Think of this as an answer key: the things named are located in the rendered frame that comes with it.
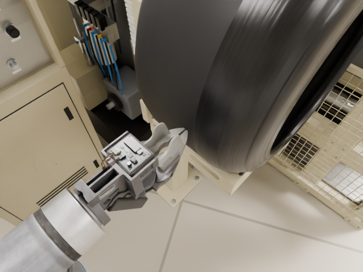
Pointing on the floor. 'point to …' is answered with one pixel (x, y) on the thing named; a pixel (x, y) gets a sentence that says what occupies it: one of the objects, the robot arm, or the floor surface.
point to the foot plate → (165, 192)
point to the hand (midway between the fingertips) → (181, 136)
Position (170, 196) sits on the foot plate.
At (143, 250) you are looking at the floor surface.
